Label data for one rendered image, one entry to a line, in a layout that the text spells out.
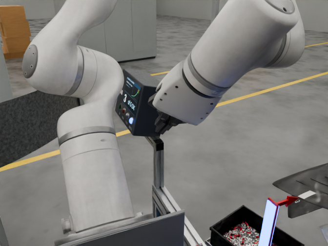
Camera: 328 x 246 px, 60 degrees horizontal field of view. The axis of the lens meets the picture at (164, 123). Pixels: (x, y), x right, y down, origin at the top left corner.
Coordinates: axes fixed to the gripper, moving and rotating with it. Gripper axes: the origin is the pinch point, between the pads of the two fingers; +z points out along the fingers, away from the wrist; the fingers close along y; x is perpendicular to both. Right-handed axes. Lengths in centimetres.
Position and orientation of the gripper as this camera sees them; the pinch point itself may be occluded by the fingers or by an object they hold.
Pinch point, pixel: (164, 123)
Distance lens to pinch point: 58.1
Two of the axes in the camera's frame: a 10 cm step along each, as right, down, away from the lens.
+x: -1.8, 7.8, -5.9
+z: -4.2, 4.8, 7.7
